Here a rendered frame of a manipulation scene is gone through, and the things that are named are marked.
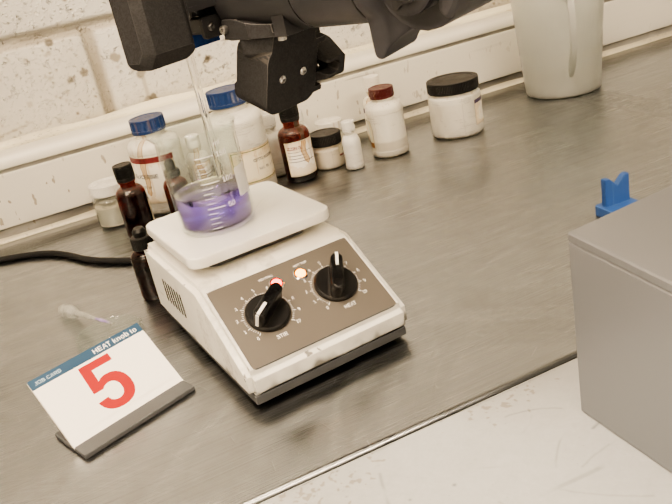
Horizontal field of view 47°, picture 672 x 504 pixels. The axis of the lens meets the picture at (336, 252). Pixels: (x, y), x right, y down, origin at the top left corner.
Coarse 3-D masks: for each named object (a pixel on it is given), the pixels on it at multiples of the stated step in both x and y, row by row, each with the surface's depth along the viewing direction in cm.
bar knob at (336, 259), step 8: (336, 256) 56; (336, 264) 56; (320, 272) 57; (328, 272) 57; (336, 272) 55; (344, 272) 57; (352, 272) 58; (320, 280) 57; (328, 280) 57; (336, 280) 55; (344, 280) 57; (352, 280) 57; (320, 288) 56; (328, 288) 56; (336, 288) 55; (344, 288) 56; (352, 288) 56; (328, 296) 56; (336, 296) 55; (344, 296) 56
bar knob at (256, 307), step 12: (276, 288) 54; (252, 300) 55; (264, 300) 53; (276, 300) 54; (252, 312) 54; (264, 312) 53; (276, 312) 54; (288, 312) 55; (252, 324) 54; (264, 324) 53; (276, 324) 54
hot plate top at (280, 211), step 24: (264, 192) 67; (288, 192) 66; (168, 216) 66; (264, 216) 61; (288, 216) 60; (312, 216) 60; (168, 240) 60; (192, 240) 59; (216, 240) 58; (240, 240) 58; (264, 240) 58; (192, 264) 56
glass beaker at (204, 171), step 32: (160, 128) 60; (192, 128) 62; (224, 128) 57; (160, 160) 58; (192, 160) 57; (224, 160) 58; (192, 192) 58; (224, 192) 58; (192, 224) 59; (224, 224) 59
